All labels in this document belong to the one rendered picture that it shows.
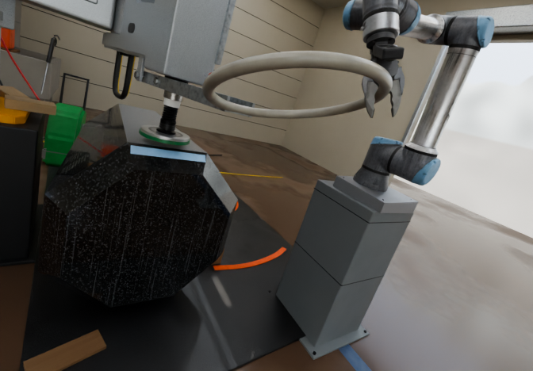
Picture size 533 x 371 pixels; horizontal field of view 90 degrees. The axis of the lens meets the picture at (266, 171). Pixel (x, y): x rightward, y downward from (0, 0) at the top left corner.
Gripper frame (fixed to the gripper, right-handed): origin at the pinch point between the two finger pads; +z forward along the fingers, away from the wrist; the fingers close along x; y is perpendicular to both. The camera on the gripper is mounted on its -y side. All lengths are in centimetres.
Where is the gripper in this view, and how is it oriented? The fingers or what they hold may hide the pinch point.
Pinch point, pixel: (382, 111)
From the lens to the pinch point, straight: 76.6
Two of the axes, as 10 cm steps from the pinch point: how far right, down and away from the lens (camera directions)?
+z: 0.0, 10.0, -0.1
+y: 1.9, 0.1, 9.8
